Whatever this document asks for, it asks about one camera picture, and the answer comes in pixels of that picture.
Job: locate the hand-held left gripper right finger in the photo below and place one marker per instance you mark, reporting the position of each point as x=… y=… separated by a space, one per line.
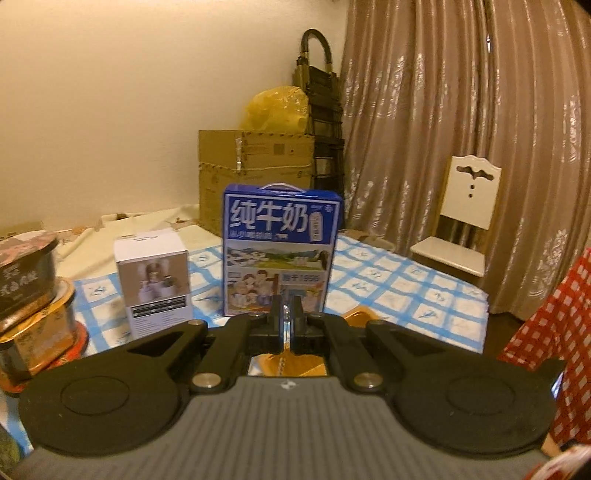
x=298 y=327

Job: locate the beige patterned curtain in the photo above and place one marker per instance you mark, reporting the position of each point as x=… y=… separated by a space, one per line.
x=461 y=101

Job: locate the white wooden chair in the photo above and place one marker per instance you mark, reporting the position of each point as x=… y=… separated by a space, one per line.
x=468 y=207

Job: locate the gold instant noodle bowl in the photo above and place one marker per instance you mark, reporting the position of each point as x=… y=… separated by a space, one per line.
x=46 y=332

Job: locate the large cardboard box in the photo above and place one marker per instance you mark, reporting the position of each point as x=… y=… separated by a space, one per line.
x=221 y=198

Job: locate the red checked cloth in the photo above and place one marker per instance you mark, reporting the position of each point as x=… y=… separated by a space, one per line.
x=558 y=323

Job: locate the blue checked tablecloth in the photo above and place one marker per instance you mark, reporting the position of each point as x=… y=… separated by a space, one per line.
x=406 y=295

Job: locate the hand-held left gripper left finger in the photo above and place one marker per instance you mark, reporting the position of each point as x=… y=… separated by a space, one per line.
x=277 y=327

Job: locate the dark instant noodle bowl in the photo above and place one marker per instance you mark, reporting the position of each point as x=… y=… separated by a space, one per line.
x=27 y=277

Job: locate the cream bed sheet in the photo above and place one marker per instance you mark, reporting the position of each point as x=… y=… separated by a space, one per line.
x=92 y=258

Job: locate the orange instant noodle bowl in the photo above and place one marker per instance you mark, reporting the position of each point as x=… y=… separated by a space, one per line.
x=79 y=342

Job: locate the black folding ladder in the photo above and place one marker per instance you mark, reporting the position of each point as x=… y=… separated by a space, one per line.
x=325 y=115

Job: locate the yellow plastic bag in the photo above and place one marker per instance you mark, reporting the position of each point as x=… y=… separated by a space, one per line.
x=277 y=110

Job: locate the small white product box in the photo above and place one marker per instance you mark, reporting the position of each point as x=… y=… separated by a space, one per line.
x=152 y=286

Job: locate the flat cardboard box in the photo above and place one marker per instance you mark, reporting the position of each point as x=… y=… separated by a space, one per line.
x=258 y=147

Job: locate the blue milk carton box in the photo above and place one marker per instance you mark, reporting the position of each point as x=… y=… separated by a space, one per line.
x=277 y=221

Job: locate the yellow plastic tray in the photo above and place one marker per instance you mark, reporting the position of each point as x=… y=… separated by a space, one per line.
x=362 y=316

